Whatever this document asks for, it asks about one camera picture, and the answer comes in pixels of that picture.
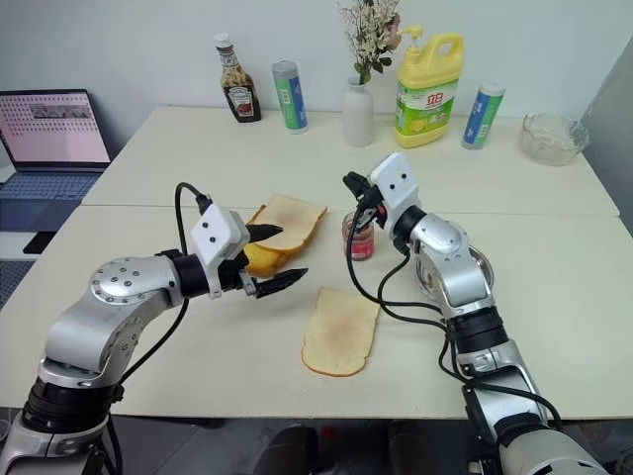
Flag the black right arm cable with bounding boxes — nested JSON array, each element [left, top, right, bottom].
[[345, 190, 565, 432]]

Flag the yellow bread slice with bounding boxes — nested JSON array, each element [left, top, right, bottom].
[[243, 240, 294, 279]]

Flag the yellow detergent pump bottle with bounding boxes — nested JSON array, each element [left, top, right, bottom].
[[393, 24, 466, 150]]

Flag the open grey laptop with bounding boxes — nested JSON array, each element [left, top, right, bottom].
[[0, 88, 113, 234]]

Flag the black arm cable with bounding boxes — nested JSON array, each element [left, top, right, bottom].
[[101, 181, 214, 397], [345, 190, 565, 432]]

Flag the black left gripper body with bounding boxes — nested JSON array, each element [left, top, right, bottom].
[[217, 224, 261, 299]]

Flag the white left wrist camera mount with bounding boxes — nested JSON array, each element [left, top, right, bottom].
[[190, 201, 249, 301]]

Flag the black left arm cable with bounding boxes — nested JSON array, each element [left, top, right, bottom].
[[101, 181, 214, 397]]

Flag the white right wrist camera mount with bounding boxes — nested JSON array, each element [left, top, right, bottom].
[[369, 151, 422, 239]]

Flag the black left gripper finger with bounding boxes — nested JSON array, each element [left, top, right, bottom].
[[246, 223, 285, 245], [254, 267, 310, 300]]

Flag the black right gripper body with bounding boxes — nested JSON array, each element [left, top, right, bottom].
[[355, 176, 388, 230]]

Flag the toasted white bread slice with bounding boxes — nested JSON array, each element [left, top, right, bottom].
[[250, 193, 329, 257], [301, 286, 383, 379]]

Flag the glass jam jar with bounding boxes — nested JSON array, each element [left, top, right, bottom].
[[341, 209, 378, 264]]

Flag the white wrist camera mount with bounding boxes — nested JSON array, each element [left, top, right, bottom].
[[369, 151, 422, 239], [190, 201, 249, 301]]

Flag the white ceramic vase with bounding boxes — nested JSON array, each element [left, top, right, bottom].
[[342, 75, 375, 148]]

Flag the cylindrical canister blue green label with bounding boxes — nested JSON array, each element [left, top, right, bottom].
[[271, 59, 310, 137], [460, 82, 507, 151]]

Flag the black flat object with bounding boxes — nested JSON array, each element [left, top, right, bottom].
[[21, 230, 56, 256]]

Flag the ketchup bottle white cap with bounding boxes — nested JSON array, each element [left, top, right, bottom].
[[213, 33, 263, 125]]

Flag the dried flower bouquet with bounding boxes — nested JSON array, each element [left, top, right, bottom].
[[339, 0, 404, 87]]

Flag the clear glass bowl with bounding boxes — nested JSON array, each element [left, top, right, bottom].
[[518, 112, 591, 167]]

